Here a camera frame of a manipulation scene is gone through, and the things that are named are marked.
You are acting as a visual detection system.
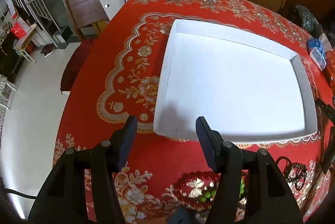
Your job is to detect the red bead bracelet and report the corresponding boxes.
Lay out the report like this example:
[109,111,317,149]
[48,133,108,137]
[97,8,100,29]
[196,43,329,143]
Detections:
[174,171,248,211]

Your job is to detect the dark wooden chair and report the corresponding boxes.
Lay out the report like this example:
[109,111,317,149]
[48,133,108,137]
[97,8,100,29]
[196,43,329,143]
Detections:
[58,0,111,41]

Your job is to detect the blue and white package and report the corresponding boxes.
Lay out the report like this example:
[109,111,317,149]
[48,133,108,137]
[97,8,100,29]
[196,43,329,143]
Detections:
[307,33,334,72]

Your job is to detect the red floral tablecloth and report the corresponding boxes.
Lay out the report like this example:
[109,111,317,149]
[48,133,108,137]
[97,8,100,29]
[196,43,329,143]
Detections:
[52,0,335,224]

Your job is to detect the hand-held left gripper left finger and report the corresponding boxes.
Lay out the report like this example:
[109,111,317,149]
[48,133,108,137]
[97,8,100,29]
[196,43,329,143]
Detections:
[27,115,138,224]

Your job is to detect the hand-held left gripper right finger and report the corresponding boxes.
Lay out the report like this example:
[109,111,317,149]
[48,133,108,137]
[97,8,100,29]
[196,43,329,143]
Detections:
[196,116,304,224]

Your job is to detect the white plastic chair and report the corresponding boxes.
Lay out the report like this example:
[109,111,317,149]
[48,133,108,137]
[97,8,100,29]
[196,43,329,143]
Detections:
[0,74,18,110]

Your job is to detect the red bag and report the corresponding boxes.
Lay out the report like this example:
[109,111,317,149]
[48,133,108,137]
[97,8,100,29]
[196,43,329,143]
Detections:
[10,22,28,40]

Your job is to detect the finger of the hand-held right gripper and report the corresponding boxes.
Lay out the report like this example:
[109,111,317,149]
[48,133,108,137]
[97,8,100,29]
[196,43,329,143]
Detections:
[315,98,335,125]
[321,126,335,175]

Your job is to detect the metal stair railing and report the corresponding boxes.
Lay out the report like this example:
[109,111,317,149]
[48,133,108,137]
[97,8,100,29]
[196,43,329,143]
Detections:
[0,0,72,49]

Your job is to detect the black hair tie with beads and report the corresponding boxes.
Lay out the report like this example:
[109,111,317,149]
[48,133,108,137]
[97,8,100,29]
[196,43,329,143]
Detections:
[276,156,292,171]

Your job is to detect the green bead bracelet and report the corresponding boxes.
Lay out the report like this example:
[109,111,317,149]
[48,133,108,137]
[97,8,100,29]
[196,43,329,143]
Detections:
[199,179,247,203]

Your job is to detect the white cardboard tray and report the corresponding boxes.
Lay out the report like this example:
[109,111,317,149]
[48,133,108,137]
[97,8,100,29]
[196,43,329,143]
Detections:
[153,19,318,143]

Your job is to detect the dark slippers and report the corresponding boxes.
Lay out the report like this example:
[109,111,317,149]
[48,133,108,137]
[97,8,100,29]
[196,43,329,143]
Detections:
[40,44,56,58]

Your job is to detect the black plastic bag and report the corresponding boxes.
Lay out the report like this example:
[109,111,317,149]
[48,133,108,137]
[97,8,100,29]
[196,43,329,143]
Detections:
[293,5,324,36]

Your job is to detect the black cable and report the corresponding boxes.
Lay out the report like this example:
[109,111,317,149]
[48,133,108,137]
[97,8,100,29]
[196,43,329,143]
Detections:
[5,188,36,200]

